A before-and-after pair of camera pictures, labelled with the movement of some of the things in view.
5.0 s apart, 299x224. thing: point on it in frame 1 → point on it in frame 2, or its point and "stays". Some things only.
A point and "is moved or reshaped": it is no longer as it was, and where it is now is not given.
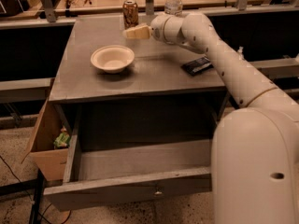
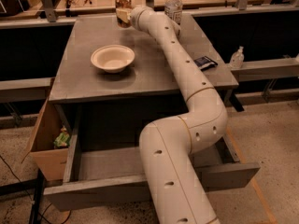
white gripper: [158, 28] → [135, 17]
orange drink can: [131, 14] is moved or reshaped
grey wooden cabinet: [111, 88] stays
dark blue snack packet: [198, 65] stays
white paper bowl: [112, 58] stays
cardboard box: [50, 163] stays
